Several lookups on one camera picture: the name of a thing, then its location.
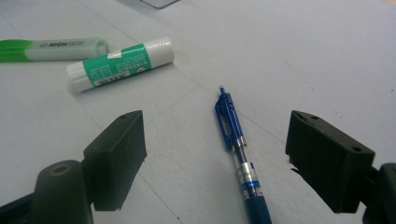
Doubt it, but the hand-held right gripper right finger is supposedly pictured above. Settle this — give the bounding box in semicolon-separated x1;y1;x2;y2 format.
285;110;376;214

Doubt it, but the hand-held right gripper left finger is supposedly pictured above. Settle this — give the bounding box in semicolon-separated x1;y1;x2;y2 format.
83;110;148;212

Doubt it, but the green white glue stick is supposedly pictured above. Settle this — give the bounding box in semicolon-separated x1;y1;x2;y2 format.
65;36;176;93

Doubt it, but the blue retractable pen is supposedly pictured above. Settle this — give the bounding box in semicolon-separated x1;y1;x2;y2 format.
214;87;274;224

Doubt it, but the green highlighter marker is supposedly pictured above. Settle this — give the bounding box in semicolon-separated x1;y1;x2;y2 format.
0;36;110;63

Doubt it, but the clear plastic organizer box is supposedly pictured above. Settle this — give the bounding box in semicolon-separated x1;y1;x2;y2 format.
139;0;181;9

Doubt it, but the white table cover board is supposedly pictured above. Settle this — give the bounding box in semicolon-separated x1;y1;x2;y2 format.
0;0;396;224

